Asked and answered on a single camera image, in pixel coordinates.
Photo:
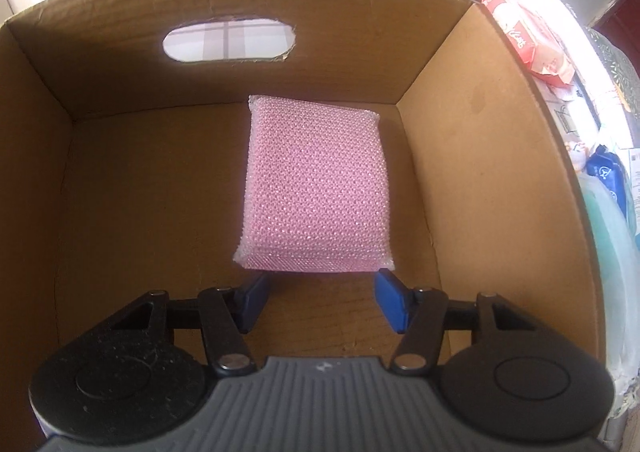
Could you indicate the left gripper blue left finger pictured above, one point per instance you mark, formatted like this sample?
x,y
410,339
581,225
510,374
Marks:
x,y
227,314

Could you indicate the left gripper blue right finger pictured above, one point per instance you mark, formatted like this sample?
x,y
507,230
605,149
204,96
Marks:
x,y
418,316

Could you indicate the white plastic shopping bag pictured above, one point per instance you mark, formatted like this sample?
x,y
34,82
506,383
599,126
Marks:
x,y
618,258

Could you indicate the pink mesh sponge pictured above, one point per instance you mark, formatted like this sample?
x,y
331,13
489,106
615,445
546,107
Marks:
x,y
317,198

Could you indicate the red pink wet wipes pack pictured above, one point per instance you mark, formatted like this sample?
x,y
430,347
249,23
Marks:
x,y
541,33

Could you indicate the blue teal wet wipes pack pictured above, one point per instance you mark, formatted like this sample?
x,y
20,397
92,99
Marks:
x,y
608,168

